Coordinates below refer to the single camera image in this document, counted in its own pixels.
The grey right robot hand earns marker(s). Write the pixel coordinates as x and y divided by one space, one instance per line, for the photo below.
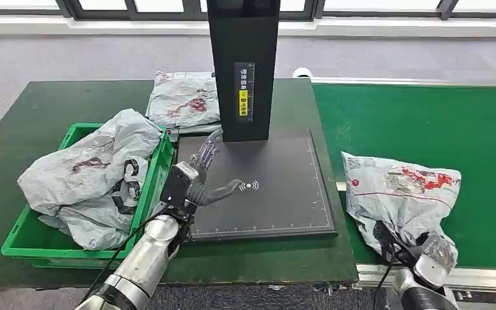
440 252

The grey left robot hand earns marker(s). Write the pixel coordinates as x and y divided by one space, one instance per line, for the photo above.
205 194

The grey parcel with label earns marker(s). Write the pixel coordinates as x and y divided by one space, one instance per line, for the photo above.
402 197

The grey parcel red black print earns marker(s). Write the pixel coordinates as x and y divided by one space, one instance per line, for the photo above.
94 149

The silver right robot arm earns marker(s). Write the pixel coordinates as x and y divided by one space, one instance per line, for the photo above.
423 295

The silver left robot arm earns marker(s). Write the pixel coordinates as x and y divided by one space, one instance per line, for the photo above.
145 261

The grey parcel with red print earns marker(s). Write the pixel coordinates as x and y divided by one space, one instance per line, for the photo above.
179 98

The black yellow column label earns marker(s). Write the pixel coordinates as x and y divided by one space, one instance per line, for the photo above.
243 98

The black scanner column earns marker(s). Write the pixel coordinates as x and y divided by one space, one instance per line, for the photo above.
224 85

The green belt conveyor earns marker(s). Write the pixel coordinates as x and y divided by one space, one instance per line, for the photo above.
402 119

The white round cap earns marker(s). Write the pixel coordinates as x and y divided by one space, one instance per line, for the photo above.
302 73

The green plastic crate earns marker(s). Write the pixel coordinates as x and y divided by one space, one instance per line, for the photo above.
25 246

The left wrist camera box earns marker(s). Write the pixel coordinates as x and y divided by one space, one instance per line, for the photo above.
178 184

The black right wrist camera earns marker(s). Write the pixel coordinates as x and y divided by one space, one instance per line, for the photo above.
387 239

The black scanner base plate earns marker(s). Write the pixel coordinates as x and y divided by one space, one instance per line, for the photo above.
273 201

